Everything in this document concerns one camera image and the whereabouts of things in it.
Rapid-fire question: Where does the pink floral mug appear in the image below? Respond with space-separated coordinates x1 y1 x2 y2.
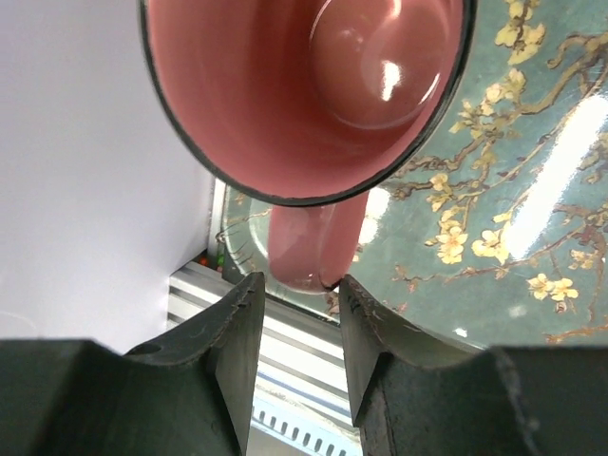
139 1 477 294

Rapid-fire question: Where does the white cable duct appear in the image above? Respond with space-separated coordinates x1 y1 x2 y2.
251 396 363 456

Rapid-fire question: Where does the green floral tray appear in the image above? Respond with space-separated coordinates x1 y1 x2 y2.
220 0 608 355

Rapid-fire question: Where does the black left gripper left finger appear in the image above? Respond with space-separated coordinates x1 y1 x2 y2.
1 273 265 455

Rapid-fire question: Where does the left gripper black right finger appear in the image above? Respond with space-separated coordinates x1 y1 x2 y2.
339 276 607 455

